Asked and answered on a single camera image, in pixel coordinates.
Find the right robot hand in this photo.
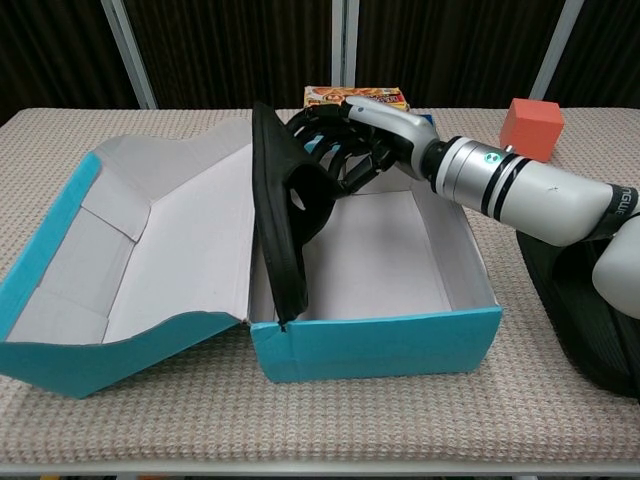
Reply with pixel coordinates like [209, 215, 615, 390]
[285, 95, 441, 197]

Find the black slipper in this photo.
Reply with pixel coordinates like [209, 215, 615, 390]
[251, 101, 337, 334]
[517, 229, 640, 400]

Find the light blue shoe box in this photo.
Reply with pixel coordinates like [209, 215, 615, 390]
[0, 117, 504, 400]

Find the yellow biscuit packet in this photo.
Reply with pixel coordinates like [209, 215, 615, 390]
[303, 84, 412, 112]

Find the dark brown curtain panel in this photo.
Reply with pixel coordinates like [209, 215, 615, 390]
[355, 0, 564, 109]
[552, 0, 640, 109]
[122, 0, 335, 110]
[0, 0, 142, 126]

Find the orange cube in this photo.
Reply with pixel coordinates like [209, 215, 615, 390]
[499, 97, 565, 164]

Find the beige woven table cloth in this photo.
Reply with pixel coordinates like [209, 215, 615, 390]
[0, 107, 640, 465]

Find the white frame post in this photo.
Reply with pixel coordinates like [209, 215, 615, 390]
[330, 0, 359, 87]
[529, 0, 586, 101]
[99, 0, 157, 110]

